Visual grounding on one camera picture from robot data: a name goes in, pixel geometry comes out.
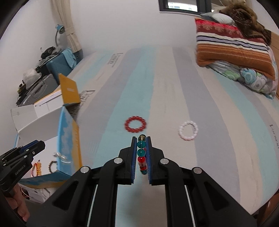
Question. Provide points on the clear plastic bag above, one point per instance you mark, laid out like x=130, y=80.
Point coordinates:
x=30, y=75

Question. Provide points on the striped red orange pillow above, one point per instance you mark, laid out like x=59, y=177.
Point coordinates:
x=231, y=48

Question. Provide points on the floral quilt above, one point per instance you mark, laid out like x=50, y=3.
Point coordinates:
x=246, y=76

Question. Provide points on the grey suitcase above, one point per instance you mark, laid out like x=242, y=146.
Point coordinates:
x=41, y=87

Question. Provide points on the grey cloth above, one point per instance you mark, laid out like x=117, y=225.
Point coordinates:
x=57, y=51

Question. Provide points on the beige curtain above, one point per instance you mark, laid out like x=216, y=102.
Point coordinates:
x=69, y=28

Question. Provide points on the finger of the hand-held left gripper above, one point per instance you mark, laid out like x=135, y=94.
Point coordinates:
x=38, y=147
x=27, y=145

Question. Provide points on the small dark box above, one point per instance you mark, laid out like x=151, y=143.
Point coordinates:
x=21, y=89

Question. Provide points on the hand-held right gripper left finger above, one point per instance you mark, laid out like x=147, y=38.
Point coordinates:
x=132, y=161

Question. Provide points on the white pillow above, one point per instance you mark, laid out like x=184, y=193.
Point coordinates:
x=220, y=18

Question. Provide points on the brown fur blanket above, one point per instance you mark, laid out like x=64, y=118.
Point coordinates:
x=246, y=17

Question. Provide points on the person's left hand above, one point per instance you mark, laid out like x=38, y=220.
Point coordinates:
x=19, y=205

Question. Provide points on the blue and yellow cardboard box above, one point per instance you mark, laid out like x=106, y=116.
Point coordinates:
x=67, y=139

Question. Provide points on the blue desk lamp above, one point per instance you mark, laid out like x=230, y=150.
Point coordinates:
x=60, y=28

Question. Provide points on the dark framed window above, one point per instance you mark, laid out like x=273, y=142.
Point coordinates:
x=178, y=5

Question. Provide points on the teal suitcase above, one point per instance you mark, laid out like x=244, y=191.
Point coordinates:
x=56, y=65

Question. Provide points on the light blue cloth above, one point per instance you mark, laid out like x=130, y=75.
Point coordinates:
x=69, y=56

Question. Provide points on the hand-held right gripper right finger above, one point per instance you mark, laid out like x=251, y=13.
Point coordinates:
x=148, y=161

